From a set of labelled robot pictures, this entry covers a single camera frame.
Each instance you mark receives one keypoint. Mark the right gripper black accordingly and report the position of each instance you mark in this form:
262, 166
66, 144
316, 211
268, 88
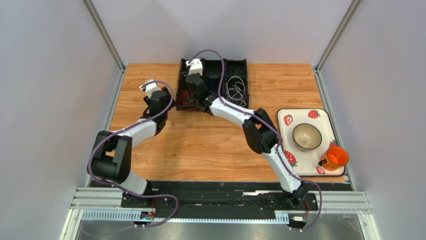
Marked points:
190, 82

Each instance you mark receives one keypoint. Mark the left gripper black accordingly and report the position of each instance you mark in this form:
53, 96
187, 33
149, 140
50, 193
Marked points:
168, 98

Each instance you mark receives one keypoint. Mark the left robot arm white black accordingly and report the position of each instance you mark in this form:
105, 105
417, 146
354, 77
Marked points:
111, 157

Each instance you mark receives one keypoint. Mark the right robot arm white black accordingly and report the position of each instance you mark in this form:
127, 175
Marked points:
260, 133

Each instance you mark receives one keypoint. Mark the black six-compartment tray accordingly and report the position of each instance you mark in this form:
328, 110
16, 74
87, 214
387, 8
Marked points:
234, 87

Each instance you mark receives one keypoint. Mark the beige ceramic bowl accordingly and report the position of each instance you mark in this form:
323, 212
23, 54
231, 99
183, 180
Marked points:
306, 137

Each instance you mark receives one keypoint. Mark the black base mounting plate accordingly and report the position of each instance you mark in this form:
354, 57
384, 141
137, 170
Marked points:
218, 200

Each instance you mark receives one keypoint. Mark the strawberry pattern white tray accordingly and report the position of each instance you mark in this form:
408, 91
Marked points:
305, 163

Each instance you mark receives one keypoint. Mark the orange plastic cup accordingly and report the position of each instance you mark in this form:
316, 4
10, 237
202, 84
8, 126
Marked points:
334, 158

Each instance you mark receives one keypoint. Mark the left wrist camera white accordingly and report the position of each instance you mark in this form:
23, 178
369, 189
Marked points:
149, 87

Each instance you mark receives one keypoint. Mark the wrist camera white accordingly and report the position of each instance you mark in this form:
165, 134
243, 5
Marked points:
149, 87
194, 66

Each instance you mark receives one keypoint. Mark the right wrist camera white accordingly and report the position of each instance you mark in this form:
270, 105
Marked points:
194, 66

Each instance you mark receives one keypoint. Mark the aluminium frame rail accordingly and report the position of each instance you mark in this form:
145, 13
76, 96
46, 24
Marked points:
102, 203

